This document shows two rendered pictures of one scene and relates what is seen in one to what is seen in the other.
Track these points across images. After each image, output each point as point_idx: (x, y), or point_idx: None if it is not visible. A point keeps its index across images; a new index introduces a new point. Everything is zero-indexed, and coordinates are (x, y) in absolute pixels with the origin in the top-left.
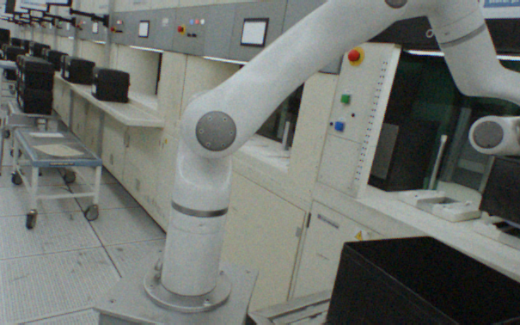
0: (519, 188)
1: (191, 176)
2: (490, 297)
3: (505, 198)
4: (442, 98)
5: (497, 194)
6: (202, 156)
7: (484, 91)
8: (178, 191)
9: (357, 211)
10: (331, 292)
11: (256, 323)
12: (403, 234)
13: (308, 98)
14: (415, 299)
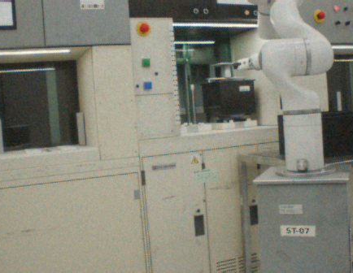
0: (234, 95)
1: (311, 90)
2: None
3: (230, 102)
4: None
5: (226, 102)
6: (326, 71)
7: (276, 36)
8: (315, 100)
9: (187, 143)
10: (285, 159)
11: (329, 164)
12: (222, 140)
13: (102, 70)
14: (349, 113)
